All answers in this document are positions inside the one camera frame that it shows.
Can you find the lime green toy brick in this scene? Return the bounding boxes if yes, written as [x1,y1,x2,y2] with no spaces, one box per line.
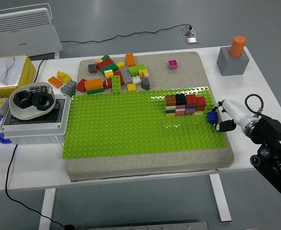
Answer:
[128,64,146,77]

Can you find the long orange toy brick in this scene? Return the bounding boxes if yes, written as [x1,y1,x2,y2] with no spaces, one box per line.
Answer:
[84,78,104,92]

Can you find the white electric heater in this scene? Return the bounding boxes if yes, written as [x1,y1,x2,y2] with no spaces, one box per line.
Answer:
[0,3,63,58]

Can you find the black floor cable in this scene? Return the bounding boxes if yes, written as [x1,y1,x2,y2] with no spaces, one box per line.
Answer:
[60,24,193,44]

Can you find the yellow tissue box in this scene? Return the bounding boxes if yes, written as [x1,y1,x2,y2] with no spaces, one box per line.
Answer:
[0,55,37,99]

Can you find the grey cube block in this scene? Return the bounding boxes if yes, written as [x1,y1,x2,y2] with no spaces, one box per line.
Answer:
[216,46,250,77]

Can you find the red sloped toy brick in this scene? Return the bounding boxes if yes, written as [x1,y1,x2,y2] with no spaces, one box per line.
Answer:
[76,78,88,93]

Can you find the grey junction box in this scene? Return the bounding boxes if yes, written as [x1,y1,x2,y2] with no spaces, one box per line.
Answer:
[1,93,71,145]

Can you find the black square toy brick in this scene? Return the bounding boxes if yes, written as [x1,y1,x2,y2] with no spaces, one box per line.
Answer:
[175,93,187,106]

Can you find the black cable with plug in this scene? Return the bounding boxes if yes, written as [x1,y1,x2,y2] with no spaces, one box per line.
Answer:
[5,58,75,230]

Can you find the small dark printed part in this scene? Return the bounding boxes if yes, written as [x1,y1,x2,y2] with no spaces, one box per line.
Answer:
[29,85,47,93]

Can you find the grey-brown mat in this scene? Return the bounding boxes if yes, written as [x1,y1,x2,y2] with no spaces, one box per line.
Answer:
[65,51,235,182]

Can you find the large black hex nut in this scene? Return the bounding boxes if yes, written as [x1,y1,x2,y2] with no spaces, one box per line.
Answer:
[31,92,54,111]
[12,90,33,109]

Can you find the white bowl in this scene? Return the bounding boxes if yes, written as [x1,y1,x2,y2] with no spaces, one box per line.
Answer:
[9,81,56,121]

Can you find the red square toy brick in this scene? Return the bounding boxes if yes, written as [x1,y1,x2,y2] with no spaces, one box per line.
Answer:
[196,96,207,108]
[185,94,198,106]

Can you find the orange cylinder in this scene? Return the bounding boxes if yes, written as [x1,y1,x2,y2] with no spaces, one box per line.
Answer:
[228,35,247,58]

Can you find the flat green toy brick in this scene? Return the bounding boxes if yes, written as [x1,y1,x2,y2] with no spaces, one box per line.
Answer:
[86,88,105,95]

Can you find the dark grey sloped brick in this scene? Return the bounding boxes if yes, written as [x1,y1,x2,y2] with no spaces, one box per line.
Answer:
[141,78,151,91]

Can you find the green studded baseplate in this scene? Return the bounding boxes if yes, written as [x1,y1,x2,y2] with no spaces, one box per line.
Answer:
[62,86,228,159]

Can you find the blue square toy brick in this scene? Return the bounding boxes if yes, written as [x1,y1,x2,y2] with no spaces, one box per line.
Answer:
[207,111,219,124]

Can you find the long green toy brick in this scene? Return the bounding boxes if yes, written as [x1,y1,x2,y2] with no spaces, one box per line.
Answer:
[111,75,122,93]

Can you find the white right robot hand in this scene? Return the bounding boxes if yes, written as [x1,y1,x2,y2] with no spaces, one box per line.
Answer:
[211,99,256,133]

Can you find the long grey toy brick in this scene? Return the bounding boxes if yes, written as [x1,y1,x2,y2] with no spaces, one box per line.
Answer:
[121,69,134,84]

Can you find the dark green toy brick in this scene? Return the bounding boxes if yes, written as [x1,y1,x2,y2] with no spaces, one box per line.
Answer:
[101,64,118,74]

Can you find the long red toy brick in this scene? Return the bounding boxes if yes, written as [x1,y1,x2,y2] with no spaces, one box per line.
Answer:
[96,58,114,70]

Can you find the open metal floor socket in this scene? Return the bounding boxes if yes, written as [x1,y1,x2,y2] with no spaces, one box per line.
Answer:
[181,24,197,36]

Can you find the white table leg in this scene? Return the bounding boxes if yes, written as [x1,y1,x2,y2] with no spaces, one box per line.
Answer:
[38,188,56,230]
[209,174,232,223]

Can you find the brown square toy brick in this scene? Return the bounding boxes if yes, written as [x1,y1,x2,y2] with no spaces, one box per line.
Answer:
[165,95,177,106]

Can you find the yellow sloped toy brick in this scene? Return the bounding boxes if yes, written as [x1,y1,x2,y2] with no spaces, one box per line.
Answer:
[56,71,72,83]

